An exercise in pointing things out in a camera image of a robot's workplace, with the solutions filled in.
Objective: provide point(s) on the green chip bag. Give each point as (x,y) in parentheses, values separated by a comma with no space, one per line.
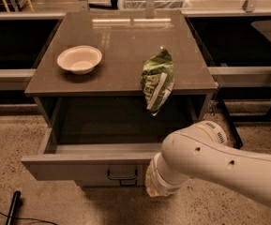
(157,80)

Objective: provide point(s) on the black stand foot left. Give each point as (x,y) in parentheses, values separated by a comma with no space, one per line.
(15,205)

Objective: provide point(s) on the white paper bowl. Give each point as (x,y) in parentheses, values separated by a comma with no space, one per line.
(80,59)

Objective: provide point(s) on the black table leg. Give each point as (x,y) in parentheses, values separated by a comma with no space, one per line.
(237,140)

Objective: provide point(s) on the grey middle drawer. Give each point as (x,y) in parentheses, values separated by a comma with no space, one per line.
(110,183)

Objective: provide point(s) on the grey drawer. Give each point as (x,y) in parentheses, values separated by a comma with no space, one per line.
(81,156)
(110,183)

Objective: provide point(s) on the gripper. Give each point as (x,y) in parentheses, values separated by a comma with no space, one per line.
(158,179)

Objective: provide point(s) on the grey top drawer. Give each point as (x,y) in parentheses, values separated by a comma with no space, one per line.
(81,156)

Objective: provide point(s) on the white wire basket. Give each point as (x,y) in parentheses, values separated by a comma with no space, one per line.
(158,4)

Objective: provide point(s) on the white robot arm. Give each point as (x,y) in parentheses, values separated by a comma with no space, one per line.
(200,151)

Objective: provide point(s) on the grey drawer cabinet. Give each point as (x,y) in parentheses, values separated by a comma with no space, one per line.
(110,99)

